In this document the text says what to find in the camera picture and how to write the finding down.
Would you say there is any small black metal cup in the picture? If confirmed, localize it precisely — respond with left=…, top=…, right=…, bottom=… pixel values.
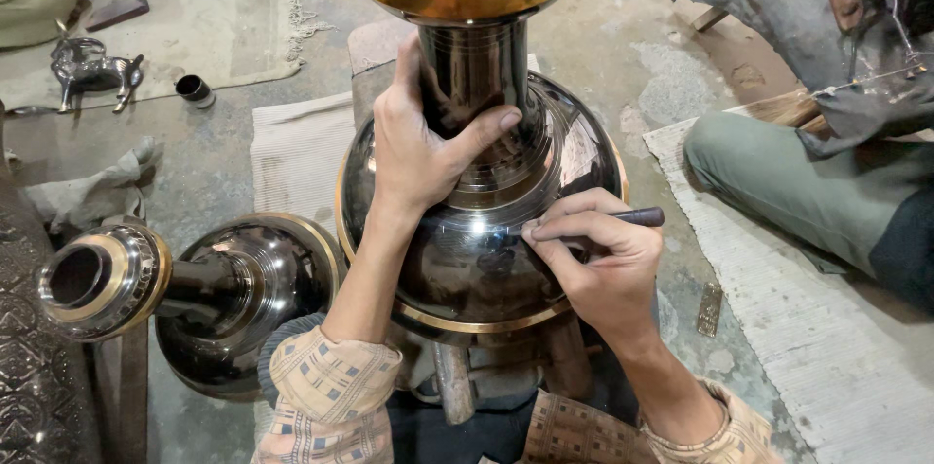
left=174, top=74, right=217, bottom=110

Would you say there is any black vase with engraved rim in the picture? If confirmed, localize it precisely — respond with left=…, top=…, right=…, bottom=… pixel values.
left=36, top=212, right=348, bottom=401

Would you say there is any wooden vase stand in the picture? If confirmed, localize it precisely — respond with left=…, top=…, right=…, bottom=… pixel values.
left=409, top=309, right=595, bottom=427

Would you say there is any crumpled grey rag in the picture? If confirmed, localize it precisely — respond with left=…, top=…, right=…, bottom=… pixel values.
left=24, top=136, right=166, bottom=233

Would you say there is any white ribbed mat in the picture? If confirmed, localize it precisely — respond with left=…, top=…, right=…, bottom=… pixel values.
left=250, top=53, right=542, bottom=233

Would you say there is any large black brass-banded vase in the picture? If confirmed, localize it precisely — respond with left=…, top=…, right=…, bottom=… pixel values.
left=327, top=0, right=630, bottom=350

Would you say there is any engraved metal tray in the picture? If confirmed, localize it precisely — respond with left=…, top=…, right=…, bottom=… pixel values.
left=0, top=103, right=105, bottom=464

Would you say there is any person's left hand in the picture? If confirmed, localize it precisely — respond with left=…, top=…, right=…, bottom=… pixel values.
left=372, top=34, right=523, bottom=218

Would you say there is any brown flat block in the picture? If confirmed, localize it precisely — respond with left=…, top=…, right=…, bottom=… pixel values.
left=85, top=0, right=151, bottom=33

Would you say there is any beige fringed rug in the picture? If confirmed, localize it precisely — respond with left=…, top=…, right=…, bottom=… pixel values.
left=0, top=0, right=338, bottom=112

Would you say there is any wooden plank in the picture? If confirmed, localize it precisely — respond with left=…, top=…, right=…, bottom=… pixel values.
left=724, top=88, right=829, bottom=131

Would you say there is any silver metal animal figurine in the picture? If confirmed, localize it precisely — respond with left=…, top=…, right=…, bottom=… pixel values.
left=50, top=37, right=145, bottom=115

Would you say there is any small brass plate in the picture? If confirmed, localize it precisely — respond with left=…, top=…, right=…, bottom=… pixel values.
left=696, top=282, right=725, bottom=339

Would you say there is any large white woven mat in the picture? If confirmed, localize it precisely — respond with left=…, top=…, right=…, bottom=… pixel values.
left=642, top=105, right=934, bottom=464

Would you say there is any person's right hand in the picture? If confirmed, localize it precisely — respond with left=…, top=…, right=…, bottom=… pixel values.
left=521, top=187, right=665, bottom=338

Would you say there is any dark wooden board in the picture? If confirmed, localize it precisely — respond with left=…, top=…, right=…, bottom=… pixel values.
left=89, top=318, right=151, bottom=464

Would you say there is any dark metal engraving tool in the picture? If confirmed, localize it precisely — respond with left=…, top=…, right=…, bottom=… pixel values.
left=511, top=206, right=666, bottom=239

